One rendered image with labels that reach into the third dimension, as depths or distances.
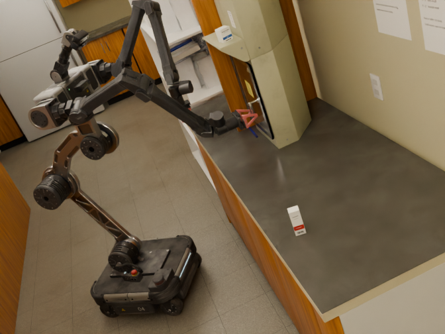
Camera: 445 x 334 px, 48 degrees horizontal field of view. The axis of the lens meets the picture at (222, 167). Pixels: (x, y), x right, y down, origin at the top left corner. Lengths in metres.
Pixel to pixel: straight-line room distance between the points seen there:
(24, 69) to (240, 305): 4.96
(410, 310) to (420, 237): 0.23
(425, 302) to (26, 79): 6.17
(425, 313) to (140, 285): 1.85
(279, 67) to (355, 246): 0.96
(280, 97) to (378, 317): 1.12
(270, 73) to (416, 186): 0.82
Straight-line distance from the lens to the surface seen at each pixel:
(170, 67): 2.65
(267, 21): 2.28
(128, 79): 2.17
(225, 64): 2.62
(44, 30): 7.04
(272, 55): 2.29
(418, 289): 1.71
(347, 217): 1.88
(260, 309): 3.00
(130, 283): 3.21
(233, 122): 2.34
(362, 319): 1.66
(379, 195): 1.95
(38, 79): 7.17
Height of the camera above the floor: 2.08
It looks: 28 degrees down
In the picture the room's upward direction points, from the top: 21 degrees counter-clockwise
